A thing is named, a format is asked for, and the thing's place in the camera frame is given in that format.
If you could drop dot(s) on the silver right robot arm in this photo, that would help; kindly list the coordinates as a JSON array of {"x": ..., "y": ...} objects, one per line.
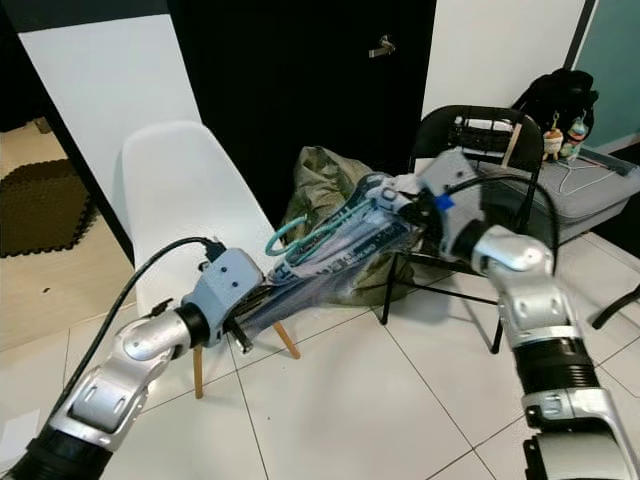
[{"x": 545, "y": 320}]

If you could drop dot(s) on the black door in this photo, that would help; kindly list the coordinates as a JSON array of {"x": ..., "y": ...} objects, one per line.
[{"x": 290, "y": 80}]

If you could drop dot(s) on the dark foam puzzle mat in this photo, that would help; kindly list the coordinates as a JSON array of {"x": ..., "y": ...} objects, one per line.
[{"x": 45, "y": 210}]

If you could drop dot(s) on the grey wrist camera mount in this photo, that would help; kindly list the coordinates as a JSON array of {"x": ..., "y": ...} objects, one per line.
[
  {"x": 450, "y": 175},
  {"x": 225, "y": 290}
]

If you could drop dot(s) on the pale translucent printed shirt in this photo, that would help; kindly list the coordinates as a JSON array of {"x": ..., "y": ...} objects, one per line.
[{"x": 320, "y": 272}]

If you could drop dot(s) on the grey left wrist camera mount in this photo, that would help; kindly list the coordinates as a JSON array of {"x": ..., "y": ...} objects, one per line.
[{"x": 225, "y": 290}]

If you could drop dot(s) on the camouflage green bag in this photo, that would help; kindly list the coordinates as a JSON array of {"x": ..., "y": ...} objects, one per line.
[{"x": 325, "y": 180}]

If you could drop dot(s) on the grey storage box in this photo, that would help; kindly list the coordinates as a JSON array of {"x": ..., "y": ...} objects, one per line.
[{"x": 600, "y": 195}]

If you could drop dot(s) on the teal plastic hanger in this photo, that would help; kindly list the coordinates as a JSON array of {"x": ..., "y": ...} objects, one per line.
[{"x": 275, "y": 240}]

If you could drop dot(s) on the black folding chair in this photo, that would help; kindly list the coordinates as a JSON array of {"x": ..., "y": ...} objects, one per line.
[{"x": 435, "y": 118}]

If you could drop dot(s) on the teal plush charm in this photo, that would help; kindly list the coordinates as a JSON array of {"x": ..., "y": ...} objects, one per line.
[{"x": 576, "y": 135}]

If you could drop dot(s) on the white paper sheet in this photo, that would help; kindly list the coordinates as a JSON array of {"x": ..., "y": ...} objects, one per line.
[{"x": 12, "y": 440}]

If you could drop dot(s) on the white chair with wooden legs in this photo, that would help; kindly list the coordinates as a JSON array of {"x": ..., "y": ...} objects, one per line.
[{"x": 180, "y": 210}]

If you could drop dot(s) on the black backpack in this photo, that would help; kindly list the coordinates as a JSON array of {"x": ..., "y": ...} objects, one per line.
[{"x": 555, "y": 95}]

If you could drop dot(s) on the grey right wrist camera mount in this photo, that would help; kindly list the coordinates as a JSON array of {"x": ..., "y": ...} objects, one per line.
[{"x": 450, "y": 175}]

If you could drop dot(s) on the beige plush charm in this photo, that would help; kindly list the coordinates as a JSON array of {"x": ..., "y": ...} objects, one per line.
[{"x": 553, "y": 140}]

